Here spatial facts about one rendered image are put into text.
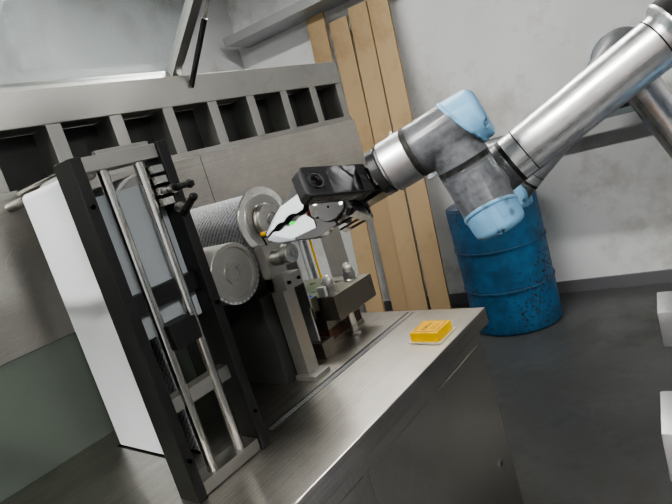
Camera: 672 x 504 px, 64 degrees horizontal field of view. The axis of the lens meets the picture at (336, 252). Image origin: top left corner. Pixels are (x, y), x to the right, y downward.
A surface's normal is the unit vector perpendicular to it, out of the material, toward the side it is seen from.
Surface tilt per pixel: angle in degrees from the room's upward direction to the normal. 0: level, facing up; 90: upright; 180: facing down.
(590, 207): 90
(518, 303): 90
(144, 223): 90
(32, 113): 90
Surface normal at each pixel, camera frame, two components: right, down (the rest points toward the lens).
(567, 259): -0.47, 0.30
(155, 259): 0.76, -0.11
